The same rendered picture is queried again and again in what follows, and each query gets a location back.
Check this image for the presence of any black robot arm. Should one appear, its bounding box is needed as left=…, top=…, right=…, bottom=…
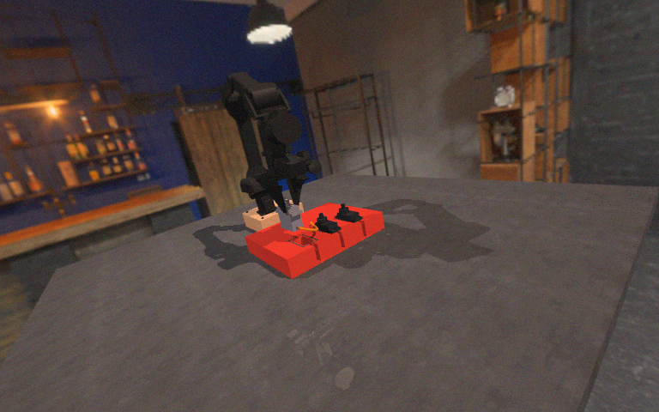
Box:
left=221, top=71, right=311, bottom=216

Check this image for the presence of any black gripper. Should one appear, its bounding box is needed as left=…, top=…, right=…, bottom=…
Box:
left=239, top=144, right=322, bottom=214

